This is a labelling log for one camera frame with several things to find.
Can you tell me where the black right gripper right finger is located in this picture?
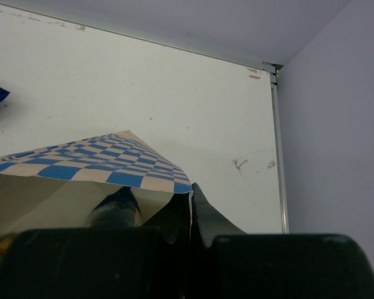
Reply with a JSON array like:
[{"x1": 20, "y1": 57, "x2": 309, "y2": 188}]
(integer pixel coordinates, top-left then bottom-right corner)
[{"x1": 189, "y1": 184, "x2": 374, "y2": 298}]

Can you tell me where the dark blue snack packet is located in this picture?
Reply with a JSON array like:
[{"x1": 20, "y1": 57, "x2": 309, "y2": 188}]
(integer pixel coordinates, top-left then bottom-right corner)
[{"x1": 85, "y1": 186, "x2": 143, "y2": 229}]

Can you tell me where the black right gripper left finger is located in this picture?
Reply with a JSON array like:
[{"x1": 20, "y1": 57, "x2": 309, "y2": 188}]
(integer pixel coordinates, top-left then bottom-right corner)
[{"x1": 0, "y1": 194, "x2": 191, "y2": 298}]

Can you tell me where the blue checkered paper bag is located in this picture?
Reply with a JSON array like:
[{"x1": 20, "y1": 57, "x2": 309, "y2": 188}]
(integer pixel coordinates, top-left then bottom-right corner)
[{"x1": 0, "y1": 131, "x2": 193, "y2": 238}]

